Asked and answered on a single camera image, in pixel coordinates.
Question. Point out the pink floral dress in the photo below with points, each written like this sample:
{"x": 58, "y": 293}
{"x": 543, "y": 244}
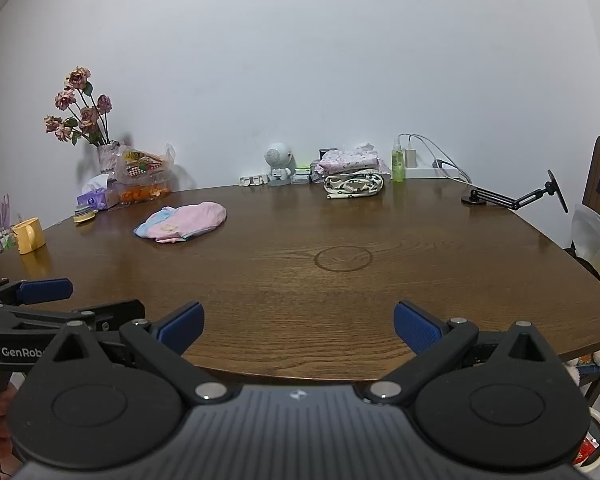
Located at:
{"x": 363, "y": 157}

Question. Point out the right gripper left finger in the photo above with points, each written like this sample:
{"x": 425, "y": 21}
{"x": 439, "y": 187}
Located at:
{"x": 158, "y": 348}

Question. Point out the white robot toy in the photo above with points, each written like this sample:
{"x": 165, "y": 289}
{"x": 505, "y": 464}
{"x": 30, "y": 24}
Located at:
{"x": 279, "y": 158}

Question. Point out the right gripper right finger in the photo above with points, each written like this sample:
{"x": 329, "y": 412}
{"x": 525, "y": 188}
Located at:
{"x": 439, "y": 346}

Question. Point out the black small box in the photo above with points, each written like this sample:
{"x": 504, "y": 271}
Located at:
{"x": 323, "y": 151}

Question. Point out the green spray bottle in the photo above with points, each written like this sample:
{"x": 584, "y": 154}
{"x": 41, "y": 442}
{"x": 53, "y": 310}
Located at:
{"x": 397, "y": 163}

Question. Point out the dried pink rose bouquet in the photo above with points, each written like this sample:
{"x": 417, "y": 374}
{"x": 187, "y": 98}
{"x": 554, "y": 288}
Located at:
{"x": 84, "y": 116}

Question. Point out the glass flower vase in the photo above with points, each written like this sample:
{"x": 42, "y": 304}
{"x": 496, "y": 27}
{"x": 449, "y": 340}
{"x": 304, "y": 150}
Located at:
{"x": 107, "y": 155}

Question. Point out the purple tissue box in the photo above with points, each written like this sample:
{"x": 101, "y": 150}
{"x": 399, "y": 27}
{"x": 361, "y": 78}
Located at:
{"x": 98, "y": 194}

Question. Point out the white power strip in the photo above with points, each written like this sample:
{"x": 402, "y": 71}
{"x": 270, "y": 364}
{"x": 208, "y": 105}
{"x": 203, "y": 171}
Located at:
{"x": 257, "y": 180}

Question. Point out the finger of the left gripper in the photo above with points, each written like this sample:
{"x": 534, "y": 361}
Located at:
{"x": 107, "y": 317}
{"x": 25, "y": 293}

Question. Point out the plastic snack bag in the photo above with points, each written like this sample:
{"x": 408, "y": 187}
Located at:
{"x": 141, "y": 176}

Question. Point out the white waste bin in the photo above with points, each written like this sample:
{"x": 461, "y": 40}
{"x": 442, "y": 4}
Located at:
{"x": 588, "y": 457}

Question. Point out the folded cream floral garment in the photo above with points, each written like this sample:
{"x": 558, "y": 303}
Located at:
{"x": 356, "y": 184}

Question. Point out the folded pink baby garment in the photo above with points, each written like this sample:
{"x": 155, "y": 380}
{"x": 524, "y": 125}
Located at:
{"x": 178, "y": 224}

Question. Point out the yellow mug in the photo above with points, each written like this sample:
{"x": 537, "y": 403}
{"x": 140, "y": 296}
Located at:
{"x": 29, "y": 236}

